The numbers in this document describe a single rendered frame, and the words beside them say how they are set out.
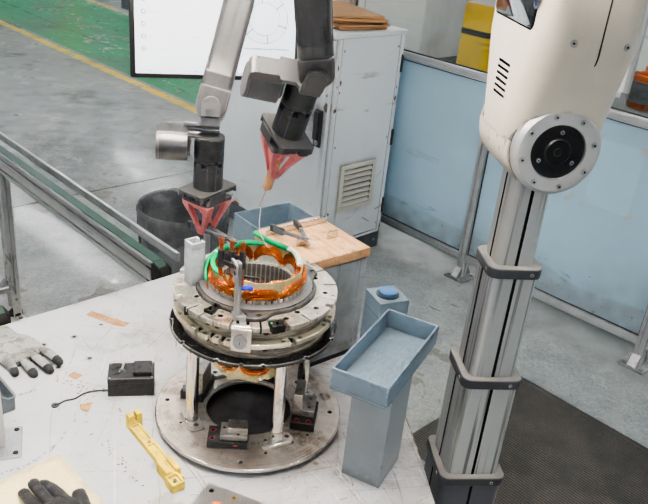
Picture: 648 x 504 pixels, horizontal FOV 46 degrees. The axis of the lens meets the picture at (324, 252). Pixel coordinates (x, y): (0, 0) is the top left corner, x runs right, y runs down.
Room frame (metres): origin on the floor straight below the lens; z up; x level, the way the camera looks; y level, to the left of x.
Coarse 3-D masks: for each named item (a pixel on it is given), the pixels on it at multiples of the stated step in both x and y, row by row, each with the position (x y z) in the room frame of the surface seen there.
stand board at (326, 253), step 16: (288, 224) 1.66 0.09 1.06; (320, 224) 1.68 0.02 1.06; (288, 240) 1.57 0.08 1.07; (320, 240) 1.59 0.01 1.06; (336, 240) 1.60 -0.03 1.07; (352, 240) 1.61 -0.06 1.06; (304, 256) 1.50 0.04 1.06; (320, 256) 1.51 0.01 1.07; (336, 256) 1.52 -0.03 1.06; (352, 256) 1.55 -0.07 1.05; (368, 256) 1.58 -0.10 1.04
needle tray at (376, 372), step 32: (384, 320) 1.28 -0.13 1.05; (416, 320) 1.28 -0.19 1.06; (352, 352) 1.15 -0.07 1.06; (384, 352) 1.21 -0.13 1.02; (416, 352) 1.16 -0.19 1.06; (352, 384) 1.06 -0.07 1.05; (384, 384) 1.10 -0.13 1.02; (352, 416) 1.14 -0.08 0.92; (384, 416) 1.11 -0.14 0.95; (352, 448) 1.14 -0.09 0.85; (384, 448) 1.11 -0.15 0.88
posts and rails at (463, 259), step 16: (352, 0) 4.28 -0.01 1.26; (432, 64) 3.85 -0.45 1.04; (448, 64) 3.79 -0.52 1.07; (480, 80) 3.64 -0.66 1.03; (608, 112) 3.18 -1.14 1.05; (624, 112) 3.14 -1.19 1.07; (480, 144) 3.59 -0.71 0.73; (480, 160) 3.59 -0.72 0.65; (480, 176) 3.57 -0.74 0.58; (400, 224) 3.89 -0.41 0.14; (464, 224) 3.60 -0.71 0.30; (432, 240) 3.73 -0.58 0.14; (464, 240) 3.59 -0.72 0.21; (464, 256) 3.57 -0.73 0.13; (464, 272) 3.59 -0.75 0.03; (560, 304) 3.16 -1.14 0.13; (592, 320) 3.05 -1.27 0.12; (624, 336) 2.94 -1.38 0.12; (640, 336) 2.89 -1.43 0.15; (640, 352) 2.88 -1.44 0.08
